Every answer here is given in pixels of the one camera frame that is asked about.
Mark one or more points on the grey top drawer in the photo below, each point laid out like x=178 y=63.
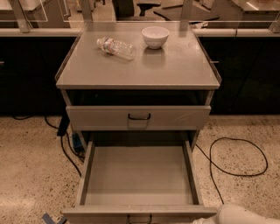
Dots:
x=138 y=117

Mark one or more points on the black office chair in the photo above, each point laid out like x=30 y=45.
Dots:
x=125 y=10

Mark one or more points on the clear plastic water bottle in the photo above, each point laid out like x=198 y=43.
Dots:
x=116 y=47

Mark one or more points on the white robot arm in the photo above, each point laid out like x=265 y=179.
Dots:
x=233 y=214

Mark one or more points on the grey drawer cabinet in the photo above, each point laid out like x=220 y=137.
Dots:
x=178 y=74

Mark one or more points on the grey drawer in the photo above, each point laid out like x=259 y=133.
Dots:
x=138 y=117
x=138 y=185

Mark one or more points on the blue power adapter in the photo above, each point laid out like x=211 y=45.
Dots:
x=77 y=145

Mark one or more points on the white ceramic bowl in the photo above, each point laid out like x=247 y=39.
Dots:
x=155 y=36

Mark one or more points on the white counter rail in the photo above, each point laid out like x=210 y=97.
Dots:
x=61 y=32

